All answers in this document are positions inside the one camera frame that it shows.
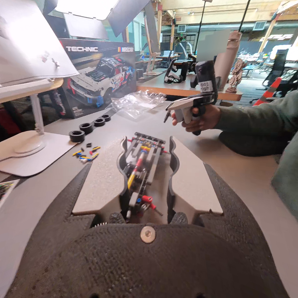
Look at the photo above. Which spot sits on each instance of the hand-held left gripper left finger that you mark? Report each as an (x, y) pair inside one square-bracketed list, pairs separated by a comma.
[(100, 184)]

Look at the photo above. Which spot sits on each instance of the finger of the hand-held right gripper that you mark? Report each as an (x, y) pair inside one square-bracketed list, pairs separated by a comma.
[(181, 107), (188, 100)]

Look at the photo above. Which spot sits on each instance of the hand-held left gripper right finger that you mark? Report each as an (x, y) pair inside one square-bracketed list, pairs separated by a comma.
[(195, 186)]

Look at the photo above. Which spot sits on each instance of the small black lego piece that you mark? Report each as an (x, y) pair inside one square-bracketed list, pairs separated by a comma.
[(166, 117)]

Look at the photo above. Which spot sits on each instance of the lego car chassis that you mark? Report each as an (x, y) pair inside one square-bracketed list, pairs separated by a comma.
[(142, 160)]

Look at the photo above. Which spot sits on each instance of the person's right forearm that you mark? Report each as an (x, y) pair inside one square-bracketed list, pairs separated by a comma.
[(256, 121)]

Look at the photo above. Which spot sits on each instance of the pile of loose lego pins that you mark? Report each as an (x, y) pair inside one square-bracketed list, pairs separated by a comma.
[(85, 158)]

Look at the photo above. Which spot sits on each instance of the Lego instruction booklet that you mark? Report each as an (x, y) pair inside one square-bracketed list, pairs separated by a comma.
[(8, 191), (35, 46)]

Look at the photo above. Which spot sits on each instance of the lego race car box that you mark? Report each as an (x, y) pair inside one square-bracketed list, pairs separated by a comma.
[(88, 69)]

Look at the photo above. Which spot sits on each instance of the person's right hand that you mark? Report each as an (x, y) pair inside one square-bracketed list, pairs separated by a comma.
[(210, 116)]

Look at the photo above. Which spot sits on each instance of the black rounded device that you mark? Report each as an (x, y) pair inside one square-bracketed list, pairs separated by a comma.
[(194, 82)]

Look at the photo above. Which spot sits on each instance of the black and white device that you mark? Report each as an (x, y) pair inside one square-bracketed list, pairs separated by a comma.
[(173, 78)]

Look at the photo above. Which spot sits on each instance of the grey side table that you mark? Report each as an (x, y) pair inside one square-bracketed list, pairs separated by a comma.
[(163, 86)]

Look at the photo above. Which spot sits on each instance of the cardboard tube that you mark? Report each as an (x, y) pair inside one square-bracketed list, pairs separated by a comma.
[(229, 58)]

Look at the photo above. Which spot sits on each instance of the wooden gear sculpture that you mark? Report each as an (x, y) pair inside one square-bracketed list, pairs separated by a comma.
[(236, 76)]

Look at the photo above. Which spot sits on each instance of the empty clear plastic bag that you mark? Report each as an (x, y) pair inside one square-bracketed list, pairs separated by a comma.
[(135, 104)]

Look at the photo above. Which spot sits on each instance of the curved plywood stand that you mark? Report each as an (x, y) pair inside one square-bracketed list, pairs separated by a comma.
[(151, 67)]

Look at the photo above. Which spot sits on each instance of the orange traffic cone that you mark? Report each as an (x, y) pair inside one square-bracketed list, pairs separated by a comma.
[(270, 92)]

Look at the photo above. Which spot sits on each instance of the black office chair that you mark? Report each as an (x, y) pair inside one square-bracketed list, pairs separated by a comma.
[(278, 67)]

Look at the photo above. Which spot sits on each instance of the white book stand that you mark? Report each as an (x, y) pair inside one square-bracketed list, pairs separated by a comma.
[(28, 158)]

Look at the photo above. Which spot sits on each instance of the studio light panel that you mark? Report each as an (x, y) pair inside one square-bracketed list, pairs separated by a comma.
[(130, 16)]

